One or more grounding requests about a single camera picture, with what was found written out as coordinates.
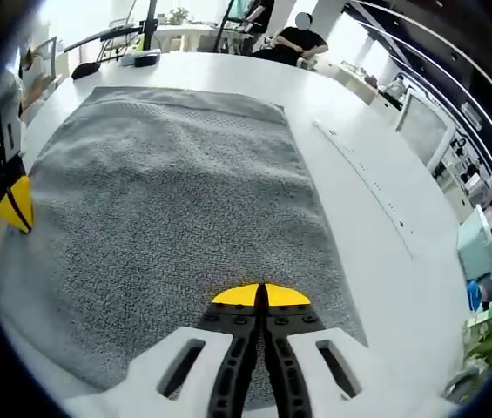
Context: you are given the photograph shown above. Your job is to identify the white table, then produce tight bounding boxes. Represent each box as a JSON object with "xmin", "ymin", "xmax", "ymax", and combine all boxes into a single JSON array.
[{"xmin": 0, "ymin": 51, "xmax": 492, "ymax": 418}]

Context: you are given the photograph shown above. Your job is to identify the mint green storage box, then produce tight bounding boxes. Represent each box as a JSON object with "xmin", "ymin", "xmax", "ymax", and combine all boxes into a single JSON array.
[{"xmin": 456, "ymin": 212, "xmax": 492, "ymax": 280}]

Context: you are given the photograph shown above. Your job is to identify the black pouch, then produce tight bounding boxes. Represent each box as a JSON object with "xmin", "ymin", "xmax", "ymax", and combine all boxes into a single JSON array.
[{"xmin": 71, "ymin": 62, "xmax": 102, "ymax": 81}]

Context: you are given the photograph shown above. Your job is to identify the grey towel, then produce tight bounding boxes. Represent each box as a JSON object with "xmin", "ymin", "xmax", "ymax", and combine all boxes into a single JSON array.
[{"xmin": 0, "ymin": 85, "xmax": 368, "ymax": 413}]

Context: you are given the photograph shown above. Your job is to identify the grey plant pot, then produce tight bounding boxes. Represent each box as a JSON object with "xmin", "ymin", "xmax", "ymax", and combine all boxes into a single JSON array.
[{"xmin": 443, "ymin": 367, "xmax": 484, "ymax": 404}]

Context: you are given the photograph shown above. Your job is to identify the green white carton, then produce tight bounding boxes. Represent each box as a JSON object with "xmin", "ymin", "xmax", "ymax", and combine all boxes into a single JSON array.
[{"xmin": 462, "ymin": 310, "xmax": 492, "ymax": 349}]

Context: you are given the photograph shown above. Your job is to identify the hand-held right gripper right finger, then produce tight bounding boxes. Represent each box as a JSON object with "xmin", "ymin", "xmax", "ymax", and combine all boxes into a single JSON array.
[{"xmin": 262, "ymin": 282, "xmax": 447, "ymax": 418}]

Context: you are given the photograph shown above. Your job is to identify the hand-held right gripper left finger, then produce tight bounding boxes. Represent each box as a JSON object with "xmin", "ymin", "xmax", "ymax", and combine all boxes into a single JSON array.
[{"xmin": 65, "ymin": 282, "xmax": 265, "ymax": 418}]

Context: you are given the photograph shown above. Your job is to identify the white framed screen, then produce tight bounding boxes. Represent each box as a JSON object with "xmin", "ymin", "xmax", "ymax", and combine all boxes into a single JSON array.
[{"xmin": 395, "ymin": 89, "xmax": 458, "ymax": 165}]

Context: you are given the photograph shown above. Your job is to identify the black monitor stand pole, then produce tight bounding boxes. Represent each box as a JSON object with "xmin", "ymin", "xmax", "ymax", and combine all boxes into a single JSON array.
[{"xmin": 138, "ymin": 0, "xmax": 159, "ymax": 51}]

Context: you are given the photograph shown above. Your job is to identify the white blue device with black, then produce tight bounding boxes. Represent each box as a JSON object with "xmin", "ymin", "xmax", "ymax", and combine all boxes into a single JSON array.
[{"xmin": 119, "ymin": 48, "xmax": 163, "ymax": 68}]

